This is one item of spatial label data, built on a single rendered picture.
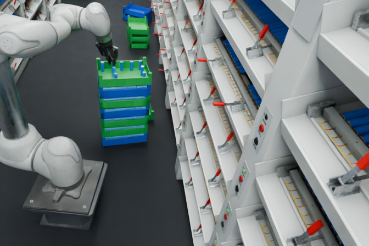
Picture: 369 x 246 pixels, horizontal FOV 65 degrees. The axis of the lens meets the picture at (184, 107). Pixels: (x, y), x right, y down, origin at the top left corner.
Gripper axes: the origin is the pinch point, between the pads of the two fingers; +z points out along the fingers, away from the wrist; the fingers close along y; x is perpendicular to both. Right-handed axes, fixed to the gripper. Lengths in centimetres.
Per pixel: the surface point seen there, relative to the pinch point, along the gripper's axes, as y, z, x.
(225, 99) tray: 69, -59, -42
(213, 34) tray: 58, -48, -6
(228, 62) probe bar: 67, -55, -24
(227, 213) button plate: 78, -47, -74
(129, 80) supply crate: 15.0, 1.0, -9.6
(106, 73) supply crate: -2.0, 6.7, -5.9
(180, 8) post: 30, -7, 46
